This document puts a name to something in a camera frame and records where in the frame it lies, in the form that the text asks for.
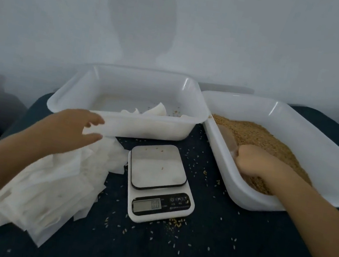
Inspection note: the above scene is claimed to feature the person's right hand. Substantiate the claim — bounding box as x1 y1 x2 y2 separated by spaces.
230 142 284 184

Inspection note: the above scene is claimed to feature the person's left hand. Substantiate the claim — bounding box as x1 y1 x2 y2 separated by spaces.
39 104 107 159

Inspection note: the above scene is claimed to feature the brown grain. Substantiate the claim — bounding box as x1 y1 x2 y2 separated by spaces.
201 114 321 202

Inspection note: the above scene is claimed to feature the clear plastic scoop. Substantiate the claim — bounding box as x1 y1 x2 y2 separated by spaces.
213 123 245 162

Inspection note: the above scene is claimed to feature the white mesh bag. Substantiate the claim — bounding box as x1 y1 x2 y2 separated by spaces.
119 105 145 118

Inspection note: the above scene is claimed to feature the pile of white bags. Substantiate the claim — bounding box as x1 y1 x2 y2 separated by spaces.
0 118 134 257

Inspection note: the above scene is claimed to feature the white plastic tub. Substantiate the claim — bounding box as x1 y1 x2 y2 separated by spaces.
43 54 217 154

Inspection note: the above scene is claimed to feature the white tray of grain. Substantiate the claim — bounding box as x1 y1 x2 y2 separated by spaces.
184 87 339 225

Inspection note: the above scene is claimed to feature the person's right forearm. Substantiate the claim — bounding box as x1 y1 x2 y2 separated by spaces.
252 160 339 257

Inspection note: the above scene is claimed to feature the dark blue tablecloth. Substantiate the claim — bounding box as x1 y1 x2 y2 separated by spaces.
0 58 339 257

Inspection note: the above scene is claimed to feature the white digital kitchen scale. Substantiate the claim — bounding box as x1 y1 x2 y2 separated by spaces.
118 138 204 231

